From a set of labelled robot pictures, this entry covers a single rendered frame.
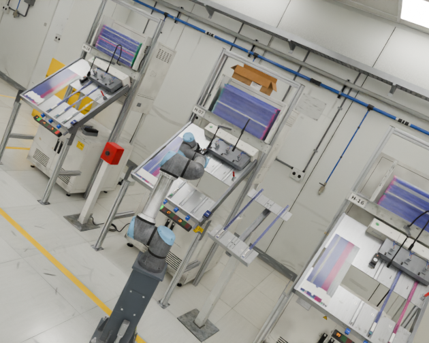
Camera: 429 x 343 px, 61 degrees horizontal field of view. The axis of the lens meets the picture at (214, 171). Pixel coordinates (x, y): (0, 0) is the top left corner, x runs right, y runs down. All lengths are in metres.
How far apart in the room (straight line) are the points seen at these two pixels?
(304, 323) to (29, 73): 5.83
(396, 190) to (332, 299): 0.84
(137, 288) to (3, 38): 6.22
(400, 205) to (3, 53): 6.76
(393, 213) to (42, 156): 3.22
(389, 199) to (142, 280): 1.69
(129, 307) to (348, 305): 1.31
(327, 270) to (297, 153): 2.07
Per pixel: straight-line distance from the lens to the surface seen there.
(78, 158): 3.70
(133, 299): 2.21
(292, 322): 2.87
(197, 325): 2.90
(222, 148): 2.90
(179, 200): 2.70
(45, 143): 4.03
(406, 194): 2.73
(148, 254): 2.11
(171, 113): 5.04
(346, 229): 2.75
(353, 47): 4.45
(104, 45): 3.85
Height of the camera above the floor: 1.62
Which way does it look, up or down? 12 degrees down
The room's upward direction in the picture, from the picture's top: 27 degrees clockwise
